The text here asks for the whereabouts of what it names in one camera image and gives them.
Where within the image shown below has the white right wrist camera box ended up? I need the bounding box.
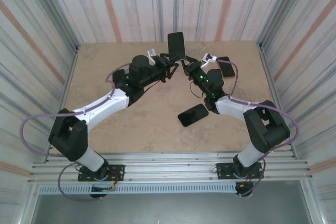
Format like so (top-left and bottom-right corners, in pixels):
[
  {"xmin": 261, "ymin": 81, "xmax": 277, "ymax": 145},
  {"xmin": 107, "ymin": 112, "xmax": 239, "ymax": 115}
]
[{"xmin": 202, "ymin": 52, "xmax": 218, "ymax": 65}]

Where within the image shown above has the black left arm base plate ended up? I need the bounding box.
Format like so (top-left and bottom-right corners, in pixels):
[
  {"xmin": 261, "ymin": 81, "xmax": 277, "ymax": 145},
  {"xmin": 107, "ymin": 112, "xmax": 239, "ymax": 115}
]
[{"xmin": 78, "ymin": 164, "xmax": 125, "ymax": 182}]

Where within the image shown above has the aluminium rail frame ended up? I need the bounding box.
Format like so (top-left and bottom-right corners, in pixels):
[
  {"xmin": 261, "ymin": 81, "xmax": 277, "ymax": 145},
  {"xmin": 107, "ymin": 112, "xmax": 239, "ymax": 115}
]
[{"xmin": 27, "ymin": 152, "xmax": 314, "ymax": 184}]

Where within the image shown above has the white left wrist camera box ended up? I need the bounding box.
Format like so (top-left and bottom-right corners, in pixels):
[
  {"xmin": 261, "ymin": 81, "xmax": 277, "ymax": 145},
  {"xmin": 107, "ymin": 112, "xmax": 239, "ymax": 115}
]
[{"xmin": 146, "ymin": 48, "xmax": 159, "ymax": 65}]

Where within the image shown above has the thin black wire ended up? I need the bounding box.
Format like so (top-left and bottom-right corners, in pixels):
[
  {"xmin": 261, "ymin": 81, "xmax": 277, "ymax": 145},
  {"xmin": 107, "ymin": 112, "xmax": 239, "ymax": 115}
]
[
  {"xmin": 143, "ymin": 80, "xmax": 160, "ymax": 94},
  {"xmin": 190, "ymin": 81, "xmax": 205, "ymax": 99}
]

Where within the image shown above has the grey slotted cable duct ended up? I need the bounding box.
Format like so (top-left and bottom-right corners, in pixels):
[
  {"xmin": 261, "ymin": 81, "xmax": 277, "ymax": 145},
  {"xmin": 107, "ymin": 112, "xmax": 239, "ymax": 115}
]
[{"xmin": 38, "ymin": 184, "xmax": 237, "ymax": 195}]

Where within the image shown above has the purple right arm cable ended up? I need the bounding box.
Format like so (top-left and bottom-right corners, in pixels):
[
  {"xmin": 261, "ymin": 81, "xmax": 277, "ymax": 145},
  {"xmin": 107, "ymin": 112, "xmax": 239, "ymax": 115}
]
[{"xmin": 215, "ymin": 58, "xmax": 300, "ymax": 198}]

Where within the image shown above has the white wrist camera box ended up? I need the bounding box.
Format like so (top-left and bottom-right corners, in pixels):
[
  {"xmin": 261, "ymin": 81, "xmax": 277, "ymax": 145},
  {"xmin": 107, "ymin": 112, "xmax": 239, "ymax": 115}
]
[
  {"xmin": 202, "ymin": 52, "xmax": 218, "ymax": 65},
  {"xmin": 146, "ymin": 48, "xmax": 159, "ymax": 65}
]

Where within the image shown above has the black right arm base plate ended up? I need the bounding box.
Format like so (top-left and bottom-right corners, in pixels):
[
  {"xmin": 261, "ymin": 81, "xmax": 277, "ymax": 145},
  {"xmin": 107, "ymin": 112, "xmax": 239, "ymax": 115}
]
[{"xmin": 215, "ymin": 162, "xmax": 264, "ymax": 180}]

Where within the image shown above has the pink phone case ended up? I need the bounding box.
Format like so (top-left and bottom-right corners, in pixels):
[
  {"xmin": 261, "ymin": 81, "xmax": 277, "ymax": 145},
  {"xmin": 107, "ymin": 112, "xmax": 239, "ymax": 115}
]
[{"xmin": 217, "ymin": 56, "xmax": 236, "ymax": 79}]

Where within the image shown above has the aluminium side rail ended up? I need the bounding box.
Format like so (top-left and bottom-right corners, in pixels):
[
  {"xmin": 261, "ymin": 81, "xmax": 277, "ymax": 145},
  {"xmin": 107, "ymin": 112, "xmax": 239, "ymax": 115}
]
[
  {"xmin": 258, "ymin": 42, "xmax": 299, "ymax": 159},
  {"xmin": 47, "ymin": 45, "xmax": 80, "ymax": 163}
]

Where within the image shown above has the black phone case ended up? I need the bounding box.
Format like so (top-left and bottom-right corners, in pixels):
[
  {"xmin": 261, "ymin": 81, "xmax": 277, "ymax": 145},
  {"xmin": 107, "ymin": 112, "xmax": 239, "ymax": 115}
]
[{"xmin": 177, "ymin": 103, "xmax": 209, "ymax": 128}]

